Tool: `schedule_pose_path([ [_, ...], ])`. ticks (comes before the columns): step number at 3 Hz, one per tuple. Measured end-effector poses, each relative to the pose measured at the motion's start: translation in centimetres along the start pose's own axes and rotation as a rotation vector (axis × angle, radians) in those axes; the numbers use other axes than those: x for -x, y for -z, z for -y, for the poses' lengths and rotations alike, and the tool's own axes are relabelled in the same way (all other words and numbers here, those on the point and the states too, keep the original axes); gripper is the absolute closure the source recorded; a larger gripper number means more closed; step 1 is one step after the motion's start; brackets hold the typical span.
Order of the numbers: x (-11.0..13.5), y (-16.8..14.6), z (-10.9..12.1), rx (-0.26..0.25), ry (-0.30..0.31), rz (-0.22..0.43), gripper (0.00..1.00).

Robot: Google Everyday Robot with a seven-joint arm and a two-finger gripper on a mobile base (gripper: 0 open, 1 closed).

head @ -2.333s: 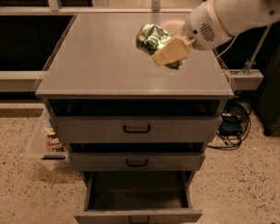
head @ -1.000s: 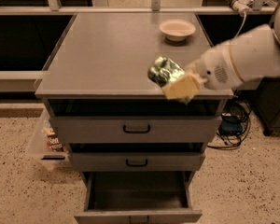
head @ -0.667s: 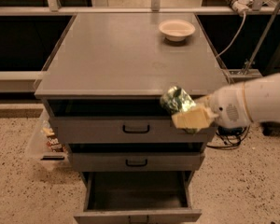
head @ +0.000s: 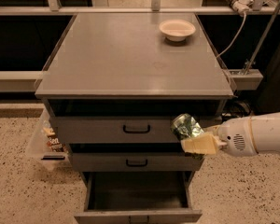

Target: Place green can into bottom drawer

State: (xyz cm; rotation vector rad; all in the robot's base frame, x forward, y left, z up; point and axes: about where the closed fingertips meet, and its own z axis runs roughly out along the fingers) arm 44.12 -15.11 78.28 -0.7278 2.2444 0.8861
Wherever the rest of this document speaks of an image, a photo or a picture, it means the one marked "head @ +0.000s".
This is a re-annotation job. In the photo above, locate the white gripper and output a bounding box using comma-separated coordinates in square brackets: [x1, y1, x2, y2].
[181, 118, 258, 157]

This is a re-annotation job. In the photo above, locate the crushed green soda can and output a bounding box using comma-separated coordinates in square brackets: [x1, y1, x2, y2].
[170, 113, 206, 161]

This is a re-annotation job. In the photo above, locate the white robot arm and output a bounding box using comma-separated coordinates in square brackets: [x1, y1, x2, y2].
[181, 112, 280, 157]

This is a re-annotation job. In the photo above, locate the grey middle drawer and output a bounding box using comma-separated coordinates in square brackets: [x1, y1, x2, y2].
[69, 153, 203, 172]

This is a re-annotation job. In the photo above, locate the grey drawer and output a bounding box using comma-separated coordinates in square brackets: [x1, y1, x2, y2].
[69, 153, 203, 172]
[49, 115, 223, 145]
[75, 172, 202, 224]

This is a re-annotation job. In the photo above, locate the grey drawer cabinet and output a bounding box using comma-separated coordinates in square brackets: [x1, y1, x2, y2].
[34, 12, 237, 224]

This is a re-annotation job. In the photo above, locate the grey bottom drawer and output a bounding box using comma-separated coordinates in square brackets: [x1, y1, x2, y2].
[75, 172, 202, 224]

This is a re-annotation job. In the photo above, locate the grey top drawer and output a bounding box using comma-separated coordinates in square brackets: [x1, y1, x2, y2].
[49, 115, 223, 145]

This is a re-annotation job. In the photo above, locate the white paper bowl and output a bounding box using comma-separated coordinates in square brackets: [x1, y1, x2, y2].
[159, 20, 196, 42]

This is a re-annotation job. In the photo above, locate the white power strip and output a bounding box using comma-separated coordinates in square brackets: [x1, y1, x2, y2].
[226, 0, 253, 15]

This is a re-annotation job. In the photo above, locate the red snack package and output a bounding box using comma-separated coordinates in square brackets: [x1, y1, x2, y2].
[47, 133, 64, 152]

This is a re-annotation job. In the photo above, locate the clear plastic storage bin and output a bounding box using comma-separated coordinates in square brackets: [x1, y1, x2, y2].
[25, 109, 71, 171]

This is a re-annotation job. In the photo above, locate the grey metal rod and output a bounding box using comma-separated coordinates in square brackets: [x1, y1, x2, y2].
[240, 0, 280, 75]

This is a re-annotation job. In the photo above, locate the black cable bundle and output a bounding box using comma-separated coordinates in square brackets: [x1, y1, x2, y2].
[222, 100, 252, 121]

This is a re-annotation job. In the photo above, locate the white power cable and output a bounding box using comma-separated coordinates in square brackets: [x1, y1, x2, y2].
[216, 10, 247, 60]

